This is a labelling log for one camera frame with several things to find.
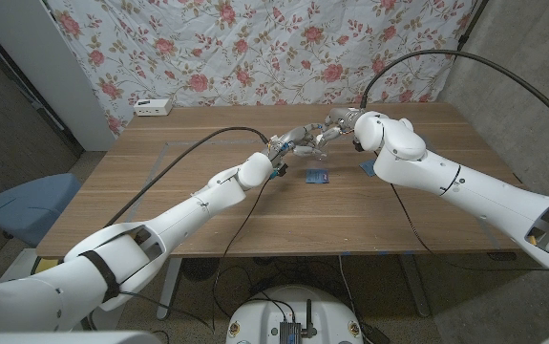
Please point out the white power strip box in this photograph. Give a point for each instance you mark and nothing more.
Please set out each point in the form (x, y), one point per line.
(153, 107)

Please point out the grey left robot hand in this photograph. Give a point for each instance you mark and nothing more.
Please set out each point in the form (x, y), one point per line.
(293, 139)

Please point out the yellow and black floor mat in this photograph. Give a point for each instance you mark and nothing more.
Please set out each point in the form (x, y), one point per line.
(47, 266)

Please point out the black backdrop stand pole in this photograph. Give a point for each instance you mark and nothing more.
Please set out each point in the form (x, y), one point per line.
(470, 24)

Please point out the blue padded chair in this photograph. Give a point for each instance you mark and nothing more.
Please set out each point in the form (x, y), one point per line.
(30, 205)

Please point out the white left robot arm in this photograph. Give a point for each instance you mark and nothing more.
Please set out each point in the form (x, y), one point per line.
(174, 224)

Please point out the white wall panel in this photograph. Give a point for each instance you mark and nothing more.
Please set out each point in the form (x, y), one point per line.
(40, 57)

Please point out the clear plastic medicine bottle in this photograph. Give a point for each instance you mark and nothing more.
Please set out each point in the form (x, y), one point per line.
(320, 148)

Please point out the floral backdrop cloth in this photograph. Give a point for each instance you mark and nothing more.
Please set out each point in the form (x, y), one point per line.
(279, 48)

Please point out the grey table leg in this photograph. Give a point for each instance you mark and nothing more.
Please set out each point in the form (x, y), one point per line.
(415, 286)

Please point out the blue sugar packet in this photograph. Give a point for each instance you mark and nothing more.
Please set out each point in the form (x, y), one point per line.
(367, 168)
(317, 176)

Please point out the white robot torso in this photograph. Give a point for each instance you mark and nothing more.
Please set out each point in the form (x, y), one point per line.
(259, 315)

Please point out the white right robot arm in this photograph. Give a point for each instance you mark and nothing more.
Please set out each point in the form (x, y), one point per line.
(470, 191)

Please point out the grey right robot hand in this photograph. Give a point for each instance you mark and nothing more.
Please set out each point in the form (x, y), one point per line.
(345, 119)

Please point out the black computer box with antenna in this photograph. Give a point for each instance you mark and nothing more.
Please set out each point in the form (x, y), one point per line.
(290, 332)

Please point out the white table leg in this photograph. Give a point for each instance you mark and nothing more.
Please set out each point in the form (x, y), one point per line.
(169, 286)

